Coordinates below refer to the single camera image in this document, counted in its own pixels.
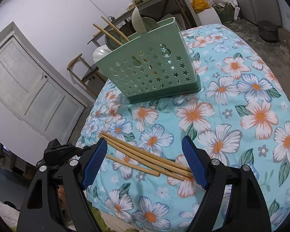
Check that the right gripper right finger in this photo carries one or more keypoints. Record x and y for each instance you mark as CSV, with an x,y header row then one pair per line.
x,y
247,209

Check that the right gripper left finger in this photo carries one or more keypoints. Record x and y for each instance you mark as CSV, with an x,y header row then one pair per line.
x,y
41,210

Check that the wooden chopstick four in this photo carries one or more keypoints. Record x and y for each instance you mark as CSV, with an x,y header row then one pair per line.
x,y
139,168

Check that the wooden chopstick five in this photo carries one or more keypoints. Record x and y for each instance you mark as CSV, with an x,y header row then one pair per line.
x,y
170,168

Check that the wooden chopstick six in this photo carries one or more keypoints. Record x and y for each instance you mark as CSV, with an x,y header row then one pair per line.
x,y
146,163

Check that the wooden chopstick three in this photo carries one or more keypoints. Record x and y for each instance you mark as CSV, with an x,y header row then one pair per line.
x,y
136,150

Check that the wooden chopstick two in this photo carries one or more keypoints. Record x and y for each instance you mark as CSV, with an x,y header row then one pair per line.
x,y
107,34

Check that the wooden chopstick one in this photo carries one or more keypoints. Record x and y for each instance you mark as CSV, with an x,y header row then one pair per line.
x,y
115,28

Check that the person's left hand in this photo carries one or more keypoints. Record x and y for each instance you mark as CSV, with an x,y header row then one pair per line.
x,y
62,196

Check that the white door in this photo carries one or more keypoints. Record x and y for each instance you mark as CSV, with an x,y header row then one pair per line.
x,y
32,94

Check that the wooden chair black seat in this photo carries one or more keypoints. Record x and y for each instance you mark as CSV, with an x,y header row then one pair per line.
x,y
88,75

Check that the floral blue tablecloth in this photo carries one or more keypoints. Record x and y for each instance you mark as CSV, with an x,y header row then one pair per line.
x,y
240,116

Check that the white shell-shaped plate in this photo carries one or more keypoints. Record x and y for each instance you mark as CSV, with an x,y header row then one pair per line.
x,y
100,52

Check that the green plastic utensil basket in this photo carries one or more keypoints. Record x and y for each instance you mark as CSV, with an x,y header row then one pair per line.
x,y
152,66

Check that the green spoon in basket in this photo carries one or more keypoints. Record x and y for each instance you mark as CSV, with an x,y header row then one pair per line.
x,y
128,30

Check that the grey wooden desk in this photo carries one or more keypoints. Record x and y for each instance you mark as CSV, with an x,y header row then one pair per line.
x,y
184,6

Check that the black rice cooker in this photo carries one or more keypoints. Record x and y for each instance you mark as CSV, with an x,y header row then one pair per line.
x,y
268,31

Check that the white box by desk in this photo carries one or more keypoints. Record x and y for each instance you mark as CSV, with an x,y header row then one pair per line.
x,y
206,17

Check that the yellow plastic bag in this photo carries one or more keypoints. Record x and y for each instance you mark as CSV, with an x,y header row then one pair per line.
x,y
200,5

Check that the silver refrigerator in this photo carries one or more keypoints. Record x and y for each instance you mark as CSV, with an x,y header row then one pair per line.
x,y
261,10

